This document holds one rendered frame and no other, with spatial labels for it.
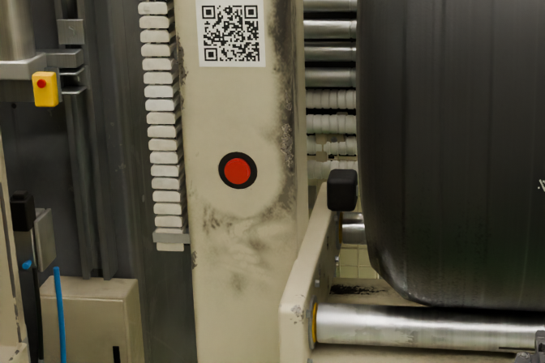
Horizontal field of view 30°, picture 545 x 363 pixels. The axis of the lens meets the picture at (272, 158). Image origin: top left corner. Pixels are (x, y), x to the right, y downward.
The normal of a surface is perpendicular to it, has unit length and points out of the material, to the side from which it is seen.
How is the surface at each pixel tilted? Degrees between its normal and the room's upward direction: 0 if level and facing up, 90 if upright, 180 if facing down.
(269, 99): 90
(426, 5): 70
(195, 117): 90
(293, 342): 90
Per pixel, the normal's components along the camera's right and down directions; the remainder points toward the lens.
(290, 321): -0.17, 0.32
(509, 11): -0.17, 0.00
